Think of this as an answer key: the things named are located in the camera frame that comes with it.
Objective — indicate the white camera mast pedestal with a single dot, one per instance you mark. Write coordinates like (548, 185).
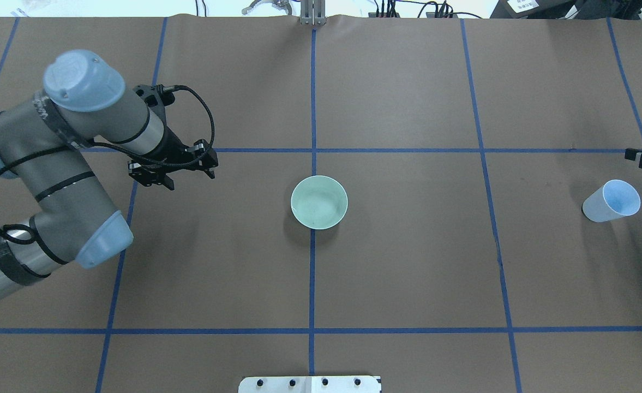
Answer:
(362, 383)

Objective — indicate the mint green ceramic bowl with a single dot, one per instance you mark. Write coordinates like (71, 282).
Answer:
(319, 202)

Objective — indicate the aluminium frame post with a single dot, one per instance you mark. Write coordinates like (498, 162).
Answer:
(312, 12)

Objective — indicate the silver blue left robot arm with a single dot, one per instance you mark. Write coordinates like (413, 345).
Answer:
(84, 103)

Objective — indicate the light blue plastic cup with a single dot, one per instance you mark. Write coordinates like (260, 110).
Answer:
(613, 200)

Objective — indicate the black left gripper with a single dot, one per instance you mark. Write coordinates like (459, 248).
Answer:
(169, 148)

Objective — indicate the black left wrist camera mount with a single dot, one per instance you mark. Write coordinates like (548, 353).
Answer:
(157, 97)

